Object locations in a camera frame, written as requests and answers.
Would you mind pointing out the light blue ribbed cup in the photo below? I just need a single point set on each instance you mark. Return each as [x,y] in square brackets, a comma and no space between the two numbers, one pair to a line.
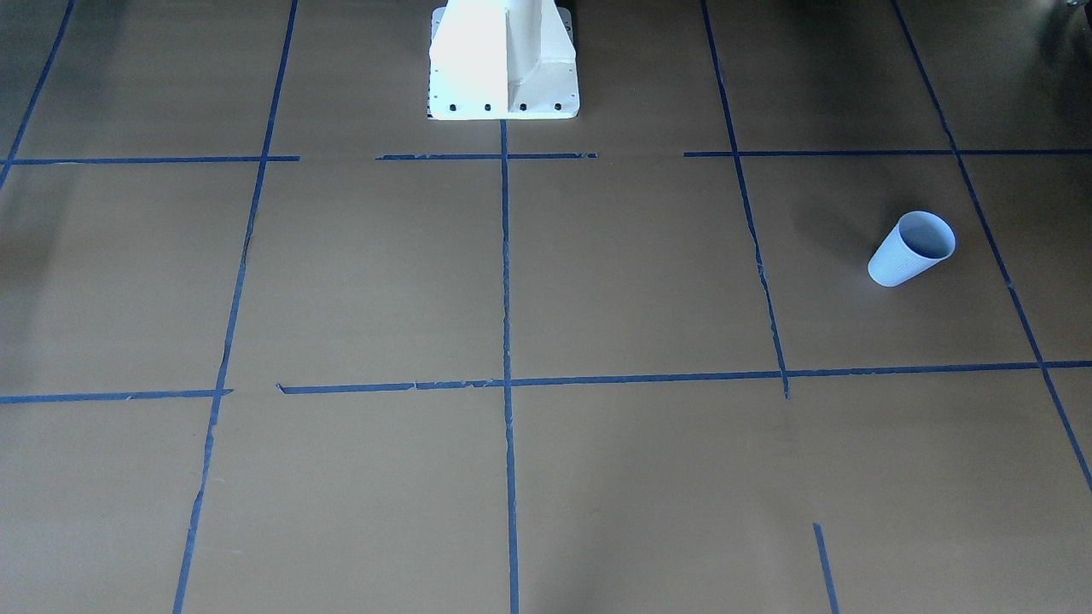
[918,241]

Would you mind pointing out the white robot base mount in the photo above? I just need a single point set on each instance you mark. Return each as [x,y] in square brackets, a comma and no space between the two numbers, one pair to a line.
[503,60]

